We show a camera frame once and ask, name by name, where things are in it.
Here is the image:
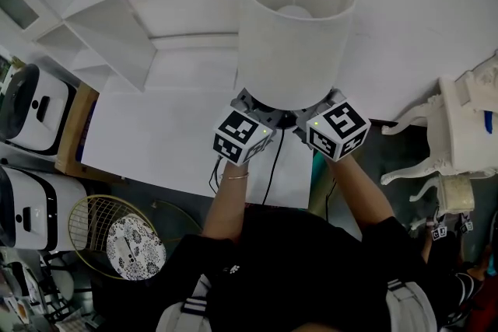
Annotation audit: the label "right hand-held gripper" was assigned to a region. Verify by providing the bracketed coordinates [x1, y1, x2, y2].
[295, 88, 371, 163]

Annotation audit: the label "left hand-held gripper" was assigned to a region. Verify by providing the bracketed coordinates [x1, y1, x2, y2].
[212, 87, 282, 167]

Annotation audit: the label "white table lamp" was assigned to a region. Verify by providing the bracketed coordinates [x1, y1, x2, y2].
[236, 0, 358, 130]

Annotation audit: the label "person's left forearm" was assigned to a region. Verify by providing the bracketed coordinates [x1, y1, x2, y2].
[202, 159, 250, 242]

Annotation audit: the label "person's right forearm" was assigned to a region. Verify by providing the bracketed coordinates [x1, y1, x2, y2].
[324, 155, 396, 242]

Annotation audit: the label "white desk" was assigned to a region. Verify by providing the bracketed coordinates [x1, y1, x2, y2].
[79, 37, 314, 209]

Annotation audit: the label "teal rolled yoga mat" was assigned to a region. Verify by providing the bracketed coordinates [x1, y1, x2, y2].
[310, 151, 331, 186]

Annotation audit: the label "white ornate dressing table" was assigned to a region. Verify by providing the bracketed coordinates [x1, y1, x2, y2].
[380, 50, 498, 186]

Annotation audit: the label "white ornate stool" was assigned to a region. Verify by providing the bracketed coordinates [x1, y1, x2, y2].
[408, 174, 475, 230]

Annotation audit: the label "person's black shirt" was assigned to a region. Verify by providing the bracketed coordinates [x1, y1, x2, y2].
[155, 205, 440, 332]

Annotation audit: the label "floral round seat cushion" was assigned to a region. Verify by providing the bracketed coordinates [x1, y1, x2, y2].
[106, 216, 167, 281]

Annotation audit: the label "white remote control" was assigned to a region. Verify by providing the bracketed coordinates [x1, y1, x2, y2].
[115, 238, 138, 266]

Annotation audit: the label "brown cardboard box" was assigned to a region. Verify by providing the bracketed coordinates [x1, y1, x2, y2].
[54, 83, 125, 183]

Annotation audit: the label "white and black appliance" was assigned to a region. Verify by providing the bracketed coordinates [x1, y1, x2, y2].
[0, 165, 89, 252]
[0, 64, 77, 156]

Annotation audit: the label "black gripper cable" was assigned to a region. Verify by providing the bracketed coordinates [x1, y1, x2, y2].
[324, 178, 338, 222]
[209, 157, 225, 195]

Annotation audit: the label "thin black cable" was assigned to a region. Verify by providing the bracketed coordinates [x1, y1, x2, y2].
[261, 128, 286, 206]

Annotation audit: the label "gold wire chair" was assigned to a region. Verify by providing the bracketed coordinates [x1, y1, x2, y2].
[68, 194, 203, 281]

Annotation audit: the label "white backpack straps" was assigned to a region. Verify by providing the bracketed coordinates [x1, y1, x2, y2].
[155, 275, 439, 332]

